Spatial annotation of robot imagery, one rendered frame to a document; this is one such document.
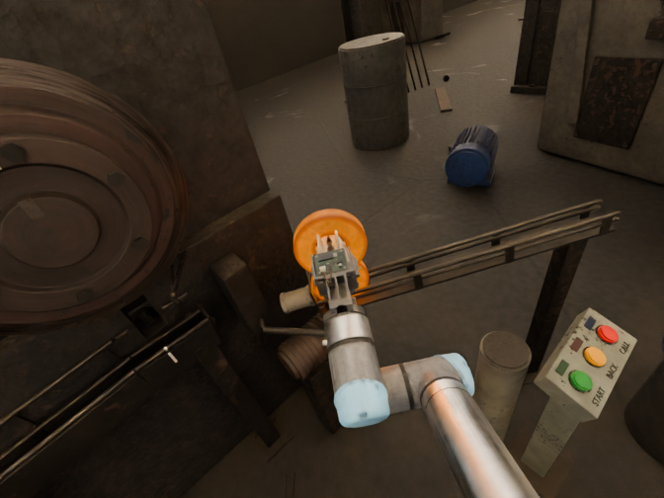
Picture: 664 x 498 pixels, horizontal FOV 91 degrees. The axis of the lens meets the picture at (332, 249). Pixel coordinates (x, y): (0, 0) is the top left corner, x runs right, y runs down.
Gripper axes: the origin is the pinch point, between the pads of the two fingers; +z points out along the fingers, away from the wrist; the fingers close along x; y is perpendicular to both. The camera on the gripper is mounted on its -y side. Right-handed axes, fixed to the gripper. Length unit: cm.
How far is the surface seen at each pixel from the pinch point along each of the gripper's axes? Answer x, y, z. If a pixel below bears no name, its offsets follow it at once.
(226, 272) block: 28.5, -15.0, 8.1
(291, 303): 14.3, -25.2, 0.4
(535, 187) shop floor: -141, -123, 101
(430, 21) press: -284, -246, 686
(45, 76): 36, 35, 15
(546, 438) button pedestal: -46, -59, -40
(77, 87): 33.4, 32.3, 15.5
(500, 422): -37, -64, -33
